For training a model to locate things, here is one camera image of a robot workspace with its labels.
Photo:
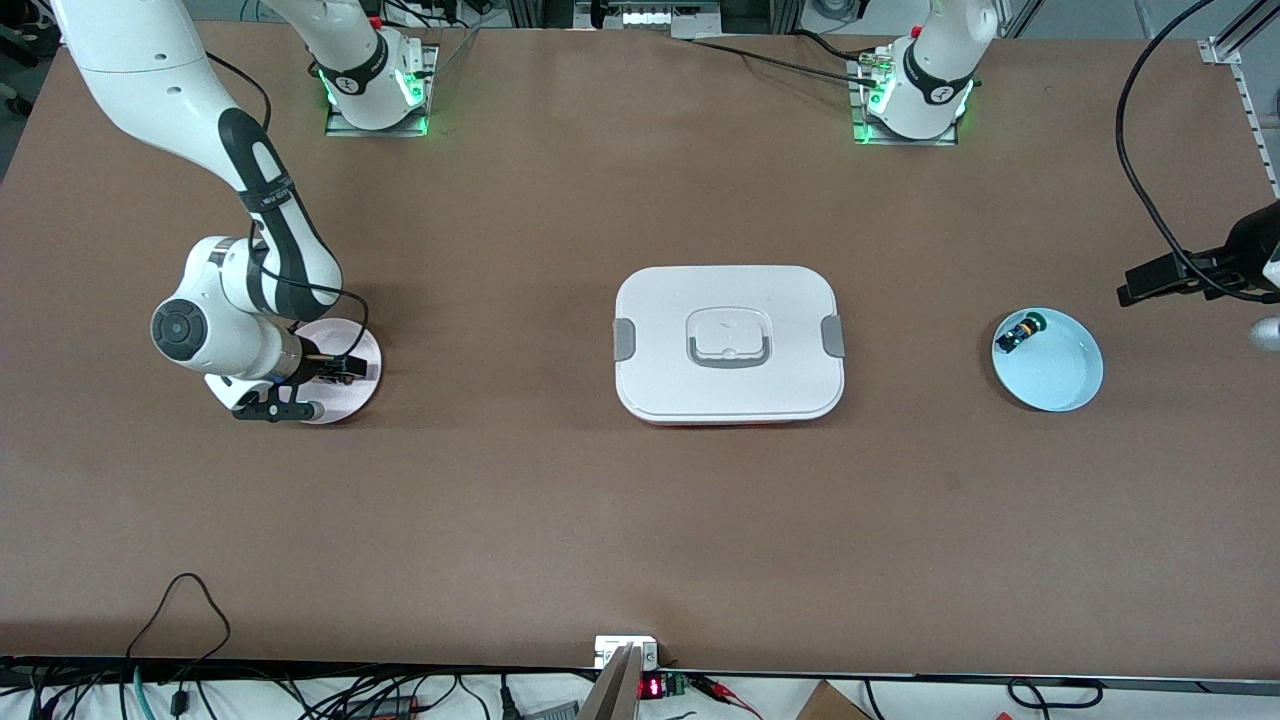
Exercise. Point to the pink round plate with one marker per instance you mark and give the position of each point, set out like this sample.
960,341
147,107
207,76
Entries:
345,405

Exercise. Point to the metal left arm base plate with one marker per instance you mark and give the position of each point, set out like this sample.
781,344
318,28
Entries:
905,141

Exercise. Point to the white lidded storage box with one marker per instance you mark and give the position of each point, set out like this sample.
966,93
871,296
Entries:
730,390

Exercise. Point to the light blue round plate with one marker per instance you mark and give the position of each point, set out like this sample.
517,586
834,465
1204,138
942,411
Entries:
1055,375

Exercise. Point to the brown cardboard piece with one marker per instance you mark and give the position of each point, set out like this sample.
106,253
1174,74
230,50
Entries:
830,705

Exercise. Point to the lit electronics unit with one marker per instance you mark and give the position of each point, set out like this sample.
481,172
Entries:
650,15

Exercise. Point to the aluminium frame profile with bracket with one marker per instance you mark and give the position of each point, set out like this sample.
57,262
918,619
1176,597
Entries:
1225,50

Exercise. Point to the green push-button switch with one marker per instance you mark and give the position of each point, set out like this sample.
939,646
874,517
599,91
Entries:
1020,332

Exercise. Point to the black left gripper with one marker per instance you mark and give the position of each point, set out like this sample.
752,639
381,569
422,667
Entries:
1253,246

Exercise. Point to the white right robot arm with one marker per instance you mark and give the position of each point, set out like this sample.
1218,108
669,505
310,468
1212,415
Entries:
150,60

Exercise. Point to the red LED display module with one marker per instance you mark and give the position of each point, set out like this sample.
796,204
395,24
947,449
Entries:
652,687

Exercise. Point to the small white box device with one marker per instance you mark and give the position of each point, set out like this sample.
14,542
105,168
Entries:
612,650

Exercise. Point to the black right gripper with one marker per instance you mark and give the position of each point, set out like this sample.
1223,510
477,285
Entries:
318,364

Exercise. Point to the grey metal bar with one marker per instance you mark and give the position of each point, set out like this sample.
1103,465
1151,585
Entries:
615,690

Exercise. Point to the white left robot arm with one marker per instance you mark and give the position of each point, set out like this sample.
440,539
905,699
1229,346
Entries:
940,60

